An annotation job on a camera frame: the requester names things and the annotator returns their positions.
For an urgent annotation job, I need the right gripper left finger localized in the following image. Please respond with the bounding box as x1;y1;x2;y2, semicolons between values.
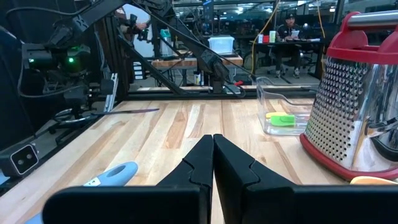
157;134;215;224

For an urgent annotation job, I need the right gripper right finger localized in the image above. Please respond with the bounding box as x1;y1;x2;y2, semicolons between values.
213;134;296;224

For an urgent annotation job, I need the grey-blue silicone spatula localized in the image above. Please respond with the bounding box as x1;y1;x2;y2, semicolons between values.
24;161;139;224

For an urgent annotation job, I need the yellow spatula clear handle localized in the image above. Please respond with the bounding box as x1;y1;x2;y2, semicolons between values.
265;111;289;119

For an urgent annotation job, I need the green spatula clear handle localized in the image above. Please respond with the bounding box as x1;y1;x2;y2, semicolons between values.
269;114;297;127

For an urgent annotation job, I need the clear plastic bin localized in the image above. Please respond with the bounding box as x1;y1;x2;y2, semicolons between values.
256;76;322;137

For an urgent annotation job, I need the wooden background table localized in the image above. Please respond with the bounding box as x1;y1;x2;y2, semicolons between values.
151;55;244;88

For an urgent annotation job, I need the red steel box grater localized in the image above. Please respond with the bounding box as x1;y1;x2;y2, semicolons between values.
299;10;398;182

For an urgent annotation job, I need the clear storage box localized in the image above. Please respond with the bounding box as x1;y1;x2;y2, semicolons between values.
207;35;236;55

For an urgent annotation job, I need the teal bottle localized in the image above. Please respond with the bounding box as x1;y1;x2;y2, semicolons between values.
159;28;174;57

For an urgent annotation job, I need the orange plastic bin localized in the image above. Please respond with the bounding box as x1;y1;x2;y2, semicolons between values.
349;175;398;185

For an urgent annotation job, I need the black desk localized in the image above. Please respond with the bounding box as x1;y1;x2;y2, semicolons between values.
252;39;326;80

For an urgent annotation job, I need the person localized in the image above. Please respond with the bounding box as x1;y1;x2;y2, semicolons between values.
114;6;150;43
272;12;305;79

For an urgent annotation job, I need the black device green light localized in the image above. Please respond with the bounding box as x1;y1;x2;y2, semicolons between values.
21;42;91;80

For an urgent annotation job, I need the black aluminium rig frame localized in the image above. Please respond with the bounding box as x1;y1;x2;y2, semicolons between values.
46;0;318;101

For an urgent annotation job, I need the yellow cable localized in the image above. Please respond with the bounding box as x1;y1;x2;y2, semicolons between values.
250;0;281;75

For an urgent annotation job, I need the black cable loop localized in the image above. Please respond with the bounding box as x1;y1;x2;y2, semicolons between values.
53;107;96;126

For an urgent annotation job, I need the small black depth camera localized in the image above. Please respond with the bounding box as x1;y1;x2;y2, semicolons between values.
0;142;40;179

